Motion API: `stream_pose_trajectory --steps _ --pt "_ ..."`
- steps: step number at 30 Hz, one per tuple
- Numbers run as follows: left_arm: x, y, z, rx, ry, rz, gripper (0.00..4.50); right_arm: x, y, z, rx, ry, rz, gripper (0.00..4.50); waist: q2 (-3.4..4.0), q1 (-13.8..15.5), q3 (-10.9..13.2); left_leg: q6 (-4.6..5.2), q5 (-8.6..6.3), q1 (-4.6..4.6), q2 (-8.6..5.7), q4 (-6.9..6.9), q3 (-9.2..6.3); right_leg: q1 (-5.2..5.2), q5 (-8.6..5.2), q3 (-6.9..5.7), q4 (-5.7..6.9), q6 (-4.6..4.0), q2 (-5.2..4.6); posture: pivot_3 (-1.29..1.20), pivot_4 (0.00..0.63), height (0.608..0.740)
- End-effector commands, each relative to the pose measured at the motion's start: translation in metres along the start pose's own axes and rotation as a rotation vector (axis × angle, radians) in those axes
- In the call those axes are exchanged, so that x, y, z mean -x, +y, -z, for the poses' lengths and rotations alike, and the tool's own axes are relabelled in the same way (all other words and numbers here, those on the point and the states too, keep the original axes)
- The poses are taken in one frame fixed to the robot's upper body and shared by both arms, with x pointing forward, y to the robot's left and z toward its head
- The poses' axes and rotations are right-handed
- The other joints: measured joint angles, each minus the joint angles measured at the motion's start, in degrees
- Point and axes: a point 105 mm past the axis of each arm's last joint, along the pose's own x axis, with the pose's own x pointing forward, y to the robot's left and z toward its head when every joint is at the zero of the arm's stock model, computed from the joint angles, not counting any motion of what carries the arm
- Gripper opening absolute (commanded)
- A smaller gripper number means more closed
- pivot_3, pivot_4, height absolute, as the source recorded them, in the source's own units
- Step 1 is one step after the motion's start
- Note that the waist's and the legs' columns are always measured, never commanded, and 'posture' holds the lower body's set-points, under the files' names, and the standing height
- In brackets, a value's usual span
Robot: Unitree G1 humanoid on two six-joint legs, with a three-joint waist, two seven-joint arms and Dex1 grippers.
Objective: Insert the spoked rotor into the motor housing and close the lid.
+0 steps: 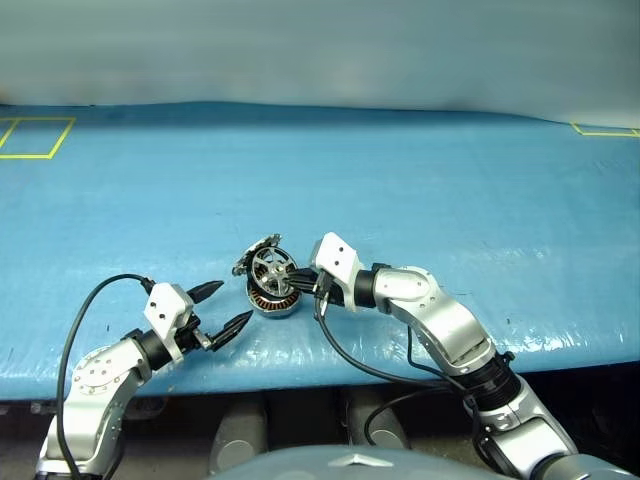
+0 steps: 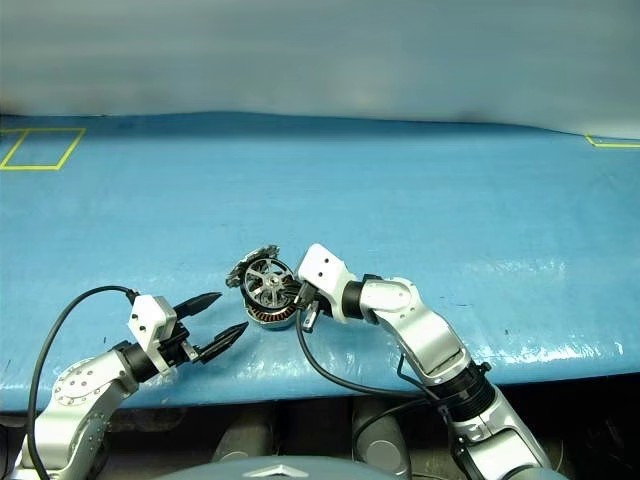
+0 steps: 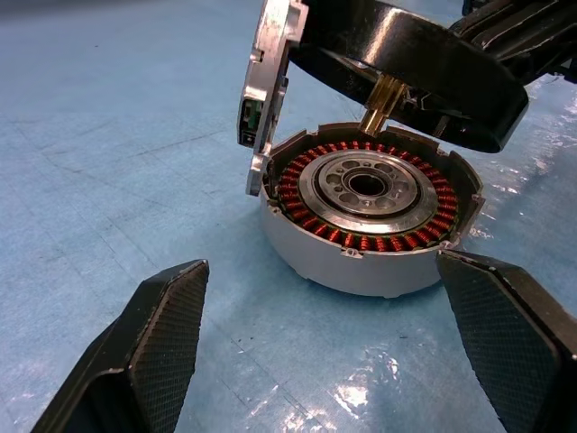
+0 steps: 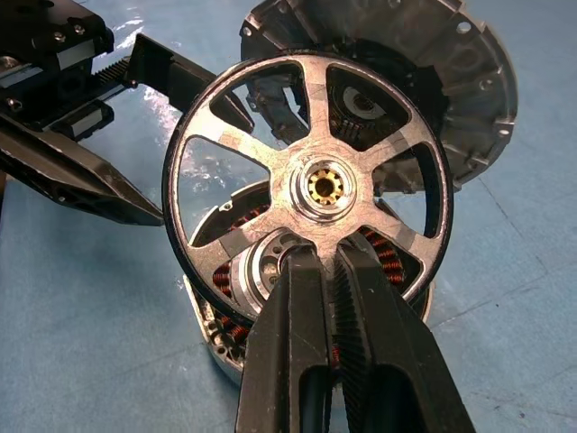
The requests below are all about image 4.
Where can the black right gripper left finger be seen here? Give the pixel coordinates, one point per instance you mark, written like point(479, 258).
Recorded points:
point(288, 338)

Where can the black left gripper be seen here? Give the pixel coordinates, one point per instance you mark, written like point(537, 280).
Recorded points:
point(45, 54)

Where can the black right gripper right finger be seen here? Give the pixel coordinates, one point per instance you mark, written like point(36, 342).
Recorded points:
point(396, 343)

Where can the silver spoked motor rotor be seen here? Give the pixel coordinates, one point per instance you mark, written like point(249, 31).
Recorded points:
point(315, 135)

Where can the motor stator with copper coils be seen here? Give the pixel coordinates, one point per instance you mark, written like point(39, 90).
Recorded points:
point(216, 338)

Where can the blue plastic table cover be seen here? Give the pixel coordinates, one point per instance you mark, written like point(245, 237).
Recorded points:
point(90, 338)

